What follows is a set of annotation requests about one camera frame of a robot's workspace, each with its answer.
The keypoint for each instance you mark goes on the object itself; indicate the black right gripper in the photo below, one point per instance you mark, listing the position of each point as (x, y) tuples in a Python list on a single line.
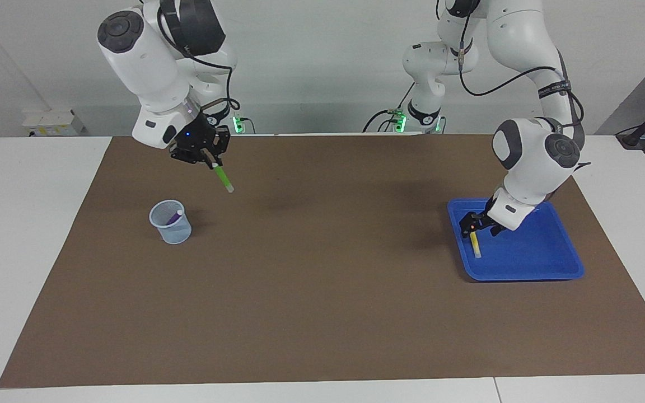
[(196, 143)]

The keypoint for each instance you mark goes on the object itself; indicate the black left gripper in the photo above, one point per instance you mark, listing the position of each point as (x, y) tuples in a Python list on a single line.
[(490, 224)]

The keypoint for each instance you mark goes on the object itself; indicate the yellow pen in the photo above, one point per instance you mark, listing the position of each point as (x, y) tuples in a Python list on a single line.
[(475, 246)]

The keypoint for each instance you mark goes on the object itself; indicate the green pen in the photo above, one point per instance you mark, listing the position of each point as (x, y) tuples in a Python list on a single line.
[(223, 178)]

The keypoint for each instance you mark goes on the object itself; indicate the purple pen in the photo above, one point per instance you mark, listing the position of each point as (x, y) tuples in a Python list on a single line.
[(174, 218)]

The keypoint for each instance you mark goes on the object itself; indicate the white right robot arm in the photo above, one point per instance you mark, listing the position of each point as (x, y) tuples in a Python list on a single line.
[(143, 61)]

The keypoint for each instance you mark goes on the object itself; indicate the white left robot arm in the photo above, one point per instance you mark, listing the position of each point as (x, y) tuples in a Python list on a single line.
[(524, 45)]

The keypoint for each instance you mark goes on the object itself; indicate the blue plastic tray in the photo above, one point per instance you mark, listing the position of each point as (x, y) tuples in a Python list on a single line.
[(529, 254)]

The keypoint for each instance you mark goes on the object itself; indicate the translucent light blue pen cup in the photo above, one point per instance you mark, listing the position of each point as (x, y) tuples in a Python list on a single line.
[(174, 232)]

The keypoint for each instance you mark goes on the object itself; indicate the brown table mat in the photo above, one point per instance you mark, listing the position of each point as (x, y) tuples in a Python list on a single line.
[(322, 280)]

